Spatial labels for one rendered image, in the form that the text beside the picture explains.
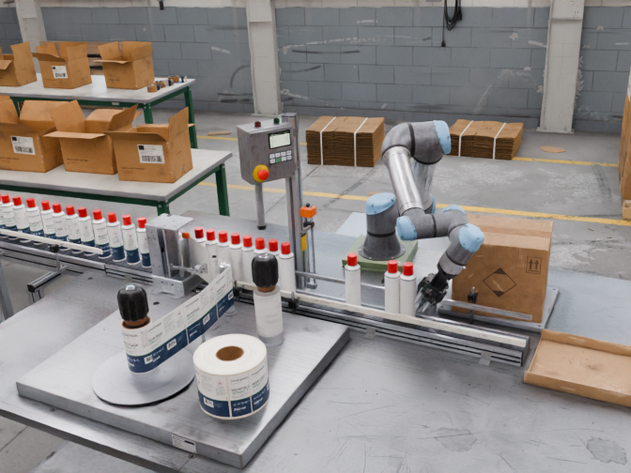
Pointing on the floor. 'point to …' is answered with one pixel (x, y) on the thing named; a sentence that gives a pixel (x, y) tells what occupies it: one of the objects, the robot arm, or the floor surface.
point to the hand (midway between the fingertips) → (419, 307)
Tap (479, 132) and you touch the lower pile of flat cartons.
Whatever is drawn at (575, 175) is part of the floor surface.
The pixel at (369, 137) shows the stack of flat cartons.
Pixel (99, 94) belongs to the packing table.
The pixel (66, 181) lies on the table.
